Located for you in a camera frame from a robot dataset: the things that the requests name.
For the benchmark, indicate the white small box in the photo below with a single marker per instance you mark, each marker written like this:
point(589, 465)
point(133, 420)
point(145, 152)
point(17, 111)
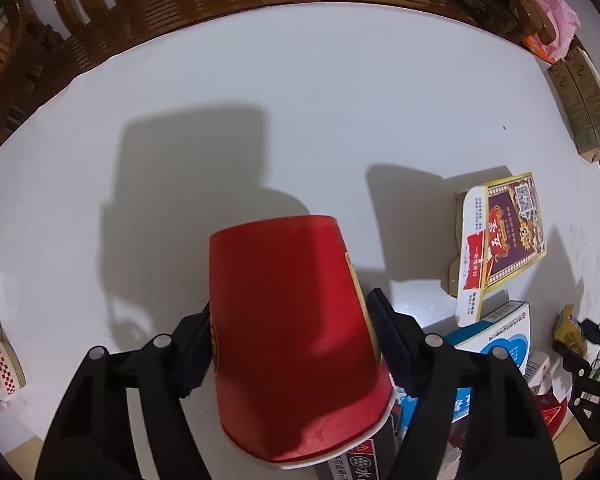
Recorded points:
point(538, 373)

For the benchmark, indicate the yellow snack wrapper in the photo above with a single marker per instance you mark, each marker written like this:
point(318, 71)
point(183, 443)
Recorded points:
point(567, 331)

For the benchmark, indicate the pink plastic bag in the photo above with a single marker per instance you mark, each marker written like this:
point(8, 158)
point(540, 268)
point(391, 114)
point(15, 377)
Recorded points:
point(554, 45)

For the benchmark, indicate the purple gold cigarette carton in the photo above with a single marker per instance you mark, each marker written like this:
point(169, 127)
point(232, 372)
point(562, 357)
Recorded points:
point(499, 234)

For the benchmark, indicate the blue white medicine box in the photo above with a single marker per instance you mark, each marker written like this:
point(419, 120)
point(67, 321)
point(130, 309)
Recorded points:
point(507, 327)

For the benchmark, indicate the red paper cup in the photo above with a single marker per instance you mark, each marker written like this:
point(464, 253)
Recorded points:
point(298, 373)

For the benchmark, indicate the brown carton box pair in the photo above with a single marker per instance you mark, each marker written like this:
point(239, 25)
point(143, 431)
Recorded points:
point(577, 83)

